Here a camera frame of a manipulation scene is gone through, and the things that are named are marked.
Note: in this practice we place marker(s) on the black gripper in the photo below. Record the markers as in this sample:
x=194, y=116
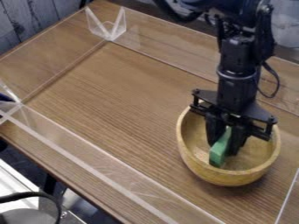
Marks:
x=231, y=107

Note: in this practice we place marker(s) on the green rectangular block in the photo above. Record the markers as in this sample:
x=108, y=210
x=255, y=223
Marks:
x=218, y=149

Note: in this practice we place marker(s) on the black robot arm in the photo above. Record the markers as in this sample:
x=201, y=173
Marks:
x=246, y=46

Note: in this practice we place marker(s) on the light wooden bowl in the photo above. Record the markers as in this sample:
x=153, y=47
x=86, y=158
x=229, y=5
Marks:
x=242, y=169

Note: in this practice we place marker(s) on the clear acrylic right panel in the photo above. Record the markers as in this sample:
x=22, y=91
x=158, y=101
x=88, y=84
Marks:
x=289, y=212

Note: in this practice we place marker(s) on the clear acrylic front wall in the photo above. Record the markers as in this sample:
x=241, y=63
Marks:
x=110, y=183

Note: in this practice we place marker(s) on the clear acrylic corner bracket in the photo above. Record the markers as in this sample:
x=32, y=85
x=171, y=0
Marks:
x=107, y=30

